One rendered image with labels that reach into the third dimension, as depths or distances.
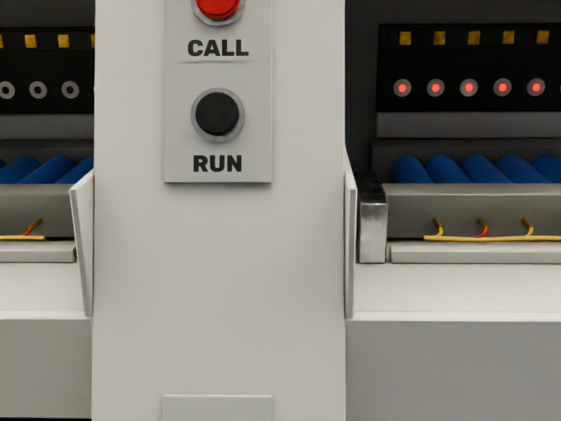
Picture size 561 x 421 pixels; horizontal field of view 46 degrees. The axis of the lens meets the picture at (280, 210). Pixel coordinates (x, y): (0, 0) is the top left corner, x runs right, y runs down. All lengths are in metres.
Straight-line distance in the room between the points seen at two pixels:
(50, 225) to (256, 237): 0.12
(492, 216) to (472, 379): 0.09
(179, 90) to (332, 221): 0.07
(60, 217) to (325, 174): 0.14
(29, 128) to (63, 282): 0.18
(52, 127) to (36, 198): 0.12
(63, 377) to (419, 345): 0.14
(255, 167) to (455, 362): 0.10
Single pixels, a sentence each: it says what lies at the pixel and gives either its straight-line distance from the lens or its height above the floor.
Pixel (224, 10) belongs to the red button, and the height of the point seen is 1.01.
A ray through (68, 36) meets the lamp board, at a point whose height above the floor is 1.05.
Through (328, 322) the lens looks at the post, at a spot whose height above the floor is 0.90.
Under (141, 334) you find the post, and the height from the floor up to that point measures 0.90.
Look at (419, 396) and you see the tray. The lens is 0.27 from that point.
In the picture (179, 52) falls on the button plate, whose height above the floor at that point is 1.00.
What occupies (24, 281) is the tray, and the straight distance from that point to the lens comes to 0.30.
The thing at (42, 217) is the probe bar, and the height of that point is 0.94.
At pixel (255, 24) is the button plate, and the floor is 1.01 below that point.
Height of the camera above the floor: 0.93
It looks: 2 degrees up
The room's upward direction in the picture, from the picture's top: straight up
